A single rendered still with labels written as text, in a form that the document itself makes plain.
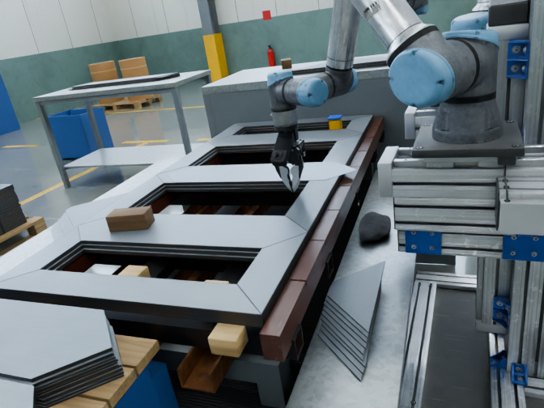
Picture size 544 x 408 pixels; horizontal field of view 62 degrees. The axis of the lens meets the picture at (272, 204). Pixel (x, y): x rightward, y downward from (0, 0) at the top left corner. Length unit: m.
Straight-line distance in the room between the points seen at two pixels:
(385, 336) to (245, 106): 1.69
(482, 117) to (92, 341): 0.91
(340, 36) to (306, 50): 9.65
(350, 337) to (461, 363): 0.74
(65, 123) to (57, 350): 5.40
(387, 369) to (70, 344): 0.61
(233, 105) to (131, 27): 10.79
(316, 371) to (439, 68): 0.64
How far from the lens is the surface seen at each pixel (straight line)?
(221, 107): 2.53
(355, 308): 1.07
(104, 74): 10.14
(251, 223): 1.22
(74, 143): 6.26
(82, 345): 0.94
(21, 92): 11.18
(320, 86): 1.22
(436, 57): 0.93
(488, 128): 1.11
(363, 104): 2.30
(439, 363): 1.70
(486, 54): 1.06
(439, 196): 1.13
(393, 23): 0.99
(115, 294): 1.06
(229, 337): 0.89
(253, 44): 11.38
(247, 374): 1.07
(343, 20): 1.26
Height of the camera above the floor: 1.36
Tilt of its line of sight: 23 degrees down
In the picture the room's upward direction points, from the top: 9 degrees counter-clockwise
